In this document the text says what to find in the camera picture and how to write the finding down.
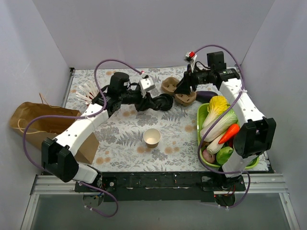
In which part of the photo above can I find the stack of black lids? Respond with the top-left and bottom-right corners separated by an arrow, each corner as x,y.
152,93 -> 173,111

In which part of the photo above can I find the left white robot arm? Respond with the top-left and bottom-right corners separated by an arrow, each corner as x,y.
41,72 -> 173,192

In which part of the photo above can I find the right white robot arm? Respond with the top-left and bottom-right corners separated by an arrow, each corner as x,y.
174,51 -> 276,191

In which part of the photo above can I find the brown cardboard cup carrier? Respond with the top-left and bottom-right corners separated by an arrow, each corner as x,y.
161,77 -> 197,106

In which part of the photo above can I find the purple toy eggplant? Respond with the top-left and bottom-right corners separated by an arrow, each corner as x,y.
196,91 -> 218,104

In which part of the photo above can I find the green plastic basket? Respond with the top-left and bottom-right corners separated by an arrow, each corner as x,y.
197,103 -> 260,170

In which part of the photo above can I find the yellow toy napa cabbage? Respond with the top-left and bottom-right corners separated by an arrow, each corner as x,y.
202,95 -> 228,128

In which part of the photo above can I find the green toy napa cabbage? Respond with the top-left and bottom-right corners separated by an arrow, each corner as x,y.
204,109 -> 238,142

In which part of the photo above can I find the red toy chili pepper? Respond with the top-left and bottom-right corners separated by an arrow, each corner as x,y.
218,124 -> 240,144

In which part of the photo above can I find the small white toy cabbage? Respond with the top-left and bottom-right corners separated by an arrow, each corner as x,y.
206,132 -> 225,155

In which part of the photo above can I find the purple toy onion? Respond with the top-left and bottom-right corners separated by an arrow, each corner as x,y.
202,149 -> 216,164

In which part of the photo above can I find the green toy cabbage head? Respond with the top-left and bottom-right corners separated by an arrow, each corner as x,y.
216,147 -> 234,165

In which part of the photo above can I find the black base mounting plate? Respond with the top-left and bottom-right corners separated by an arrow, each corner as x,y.
74,171 -> 247,203

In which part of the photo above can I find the brown paper bag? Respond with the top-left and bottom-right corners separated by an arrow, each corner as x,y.
9,93 -> 100,165

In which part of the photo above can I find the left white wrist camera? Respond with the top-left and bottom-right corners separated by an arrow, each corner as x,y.
139,75 -> 155,98

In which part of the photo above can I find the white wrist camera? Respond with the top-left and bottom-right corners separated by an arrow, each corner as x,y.
183,51 -> 197,72
139,75 -> 155,98

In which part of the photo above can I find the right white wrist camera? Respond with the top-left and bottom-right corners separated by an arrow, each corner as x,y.
183,51 -> 197,72

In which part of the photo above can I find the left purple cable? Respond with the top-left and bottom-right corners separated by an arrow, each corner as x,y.
23,58 -> 146,218

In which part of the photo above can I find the aluminium frame rail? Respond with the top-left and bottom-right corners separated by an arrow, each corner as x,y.
21,173 -> 300,230

